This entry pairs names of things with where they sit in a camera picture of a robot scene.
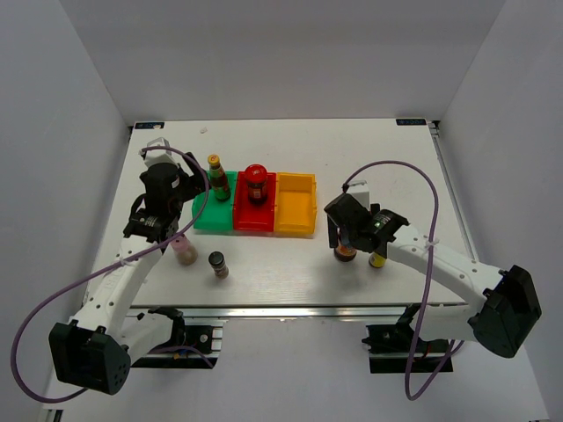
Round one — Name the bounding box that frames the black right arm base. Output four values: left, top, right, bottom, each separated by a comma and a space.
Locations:
362, 303, 450, 375

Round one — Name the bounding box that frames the yellow-label small condiment bottle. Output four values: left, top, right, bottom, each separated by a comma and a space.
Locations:
369, 252, 387, 269

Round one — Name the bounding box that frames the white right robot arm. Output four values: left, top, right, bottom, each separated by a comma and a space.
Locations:
325, 193, 542, 358

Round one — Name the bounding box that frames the aluminium table rail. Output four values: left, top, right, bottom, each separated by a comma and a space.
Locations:
428, 120, 479, 260
127, 302, 472, 323

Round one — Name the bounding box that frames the yellow-cap green-label sauce bottle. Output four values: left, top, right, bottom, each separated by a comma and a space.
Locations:
208, 154, 231, 201

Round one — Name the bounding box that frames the green plastic bin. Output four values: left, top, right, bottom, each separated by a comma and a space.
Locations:
194, 171, 238, 232

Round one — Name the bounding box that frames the pink-lid spice jar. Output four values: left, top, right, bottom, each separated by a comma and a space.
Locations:
170, 236, 198, 266

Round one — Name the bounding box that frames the red-lid chili sauce jar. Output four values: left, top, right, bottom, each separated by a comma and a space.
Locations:
245, 164, 267, 204

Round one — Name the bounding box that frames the aluminium table front rail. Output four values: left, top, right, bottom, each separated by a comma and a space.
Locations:
127, 302, 472, 323

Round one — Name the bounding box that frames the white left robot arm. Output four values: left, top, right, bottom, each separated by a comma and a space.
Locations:
48, 146, 209, 395

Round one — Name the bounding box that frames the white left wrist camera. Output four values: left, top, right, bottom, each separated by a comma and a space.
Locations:
140, 137, 176, 168

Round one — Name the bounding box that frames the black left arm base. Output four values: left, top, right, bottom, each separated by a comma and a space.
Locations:
121, 307, 223, 369

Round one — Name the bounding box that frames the red plastic bin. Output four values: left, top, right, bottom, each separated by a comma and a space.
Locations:
232, 171, 276, 232

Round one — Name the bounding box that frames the black-lid pepper jar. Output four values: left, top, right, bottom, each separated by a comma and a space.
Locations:
208, 251, 229, 279

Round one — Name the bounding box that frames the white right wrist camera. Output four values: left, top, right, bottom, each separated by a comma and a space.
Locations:
343, 179, 370, 208

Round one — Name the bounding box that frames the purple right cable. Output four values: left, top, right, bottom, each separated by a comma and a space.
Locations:
341, 160, 442, 401

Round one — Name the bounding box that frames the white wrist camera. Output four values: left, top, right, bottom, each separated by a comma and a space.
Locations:
140, 137, 176, 168
343, 179, 370, 208

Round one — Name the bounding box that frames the aluminium table right rail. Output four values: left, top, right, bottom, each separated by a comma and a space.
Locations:
428, 120, 479, 260

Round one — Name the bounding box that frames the yellow plastic bin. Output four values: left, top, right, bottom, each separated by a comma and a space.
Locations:
274, 172, 317, 236

